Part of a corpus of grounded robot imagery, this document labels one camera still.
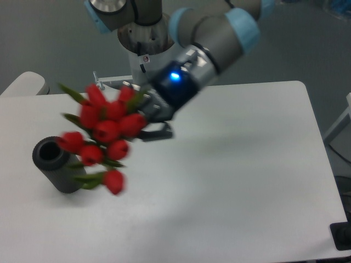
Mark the white chair on left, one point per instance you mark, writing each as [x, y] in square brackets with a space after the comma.
[27, 84]

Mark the white furniture at right edge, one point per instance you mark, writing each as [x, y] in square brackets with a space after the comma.
[339, 124]

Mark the red tulip bouquet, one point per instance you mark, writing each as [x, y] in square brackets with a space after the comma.
[108, 126]

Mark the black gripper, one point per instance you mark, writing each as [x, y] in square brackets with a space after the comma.
[168, 91]

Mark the black device at table corner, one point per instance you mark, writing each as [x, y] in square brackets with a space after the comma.
[341, 235]

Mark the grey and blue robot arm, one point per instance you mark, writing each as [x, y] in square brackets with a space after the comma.
[173, 57]

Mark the dark grey ribbed vase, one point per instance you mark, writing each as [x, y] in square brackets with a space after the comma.
[54, 163]

